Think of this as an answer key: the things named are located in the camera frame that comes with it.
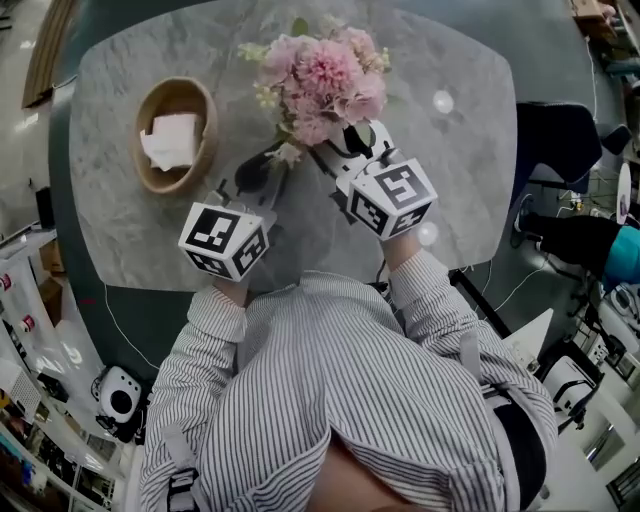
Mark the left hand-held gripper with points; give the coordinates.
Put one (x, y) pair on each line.
(220, 235)

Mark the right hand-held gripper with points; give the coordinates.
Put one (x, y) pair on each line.
(395, 195)

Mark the small pale flowers sprig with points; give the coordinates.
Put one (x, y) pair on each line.
(287, 154)

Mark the pink flowers bouquet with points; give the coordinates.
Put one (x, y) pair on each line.
(325, 85)

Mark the person's left forearm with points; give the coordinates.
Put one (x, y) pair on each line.
(220, 310)

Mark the person's right forearm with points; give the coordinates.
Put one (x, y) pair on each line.
(420, 285)

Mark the round wooden bowl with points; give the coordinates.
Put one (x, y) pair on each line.
(205, 155)

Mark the white paper napkins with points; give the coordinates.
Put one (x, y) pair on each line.
(170, 140)

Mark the grey marble table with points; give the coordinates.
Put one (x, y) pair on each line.
(150, 240)

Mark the dark blue chair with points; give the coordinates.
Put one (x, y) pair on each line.
(555, 145)
(616, 140)

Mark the brown cardboard box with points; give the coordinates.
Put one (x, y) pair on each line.
(52, 256)
(51, 300)

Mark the grey striped shirt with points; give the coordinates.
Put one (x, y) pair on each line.
(325, 390)

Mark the long wooden bench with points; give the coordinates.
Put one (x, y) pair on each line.
(47, 55)

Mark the white side table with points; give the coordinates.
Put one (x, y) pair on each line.
(532, 335)

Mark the white round lens device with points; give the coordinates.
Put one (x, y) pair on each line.
(117, 397)

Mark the white and black device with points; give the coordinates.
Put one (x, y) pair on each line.
(567, 387)

